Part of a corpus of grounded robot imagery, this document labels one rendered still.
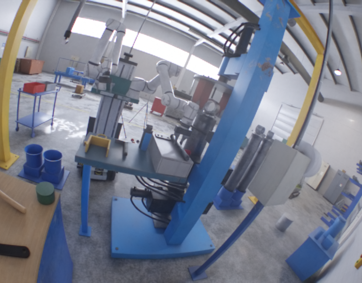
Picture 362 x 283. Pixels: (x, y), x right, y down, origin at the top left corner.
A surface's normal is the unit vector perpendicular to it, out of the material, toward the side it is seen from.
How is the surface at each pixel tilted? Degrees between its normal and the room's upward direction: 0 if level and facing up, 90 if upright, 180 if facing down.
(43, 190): 0
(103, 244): 0
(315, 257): 90
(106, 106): 90
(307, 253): 90
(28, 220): 0
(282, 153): 90
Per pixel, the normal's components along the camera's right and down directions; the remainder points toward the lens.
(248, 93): 0.30, 0.40
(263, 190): -0.88, -0.24
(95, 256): 0.36, -0.89
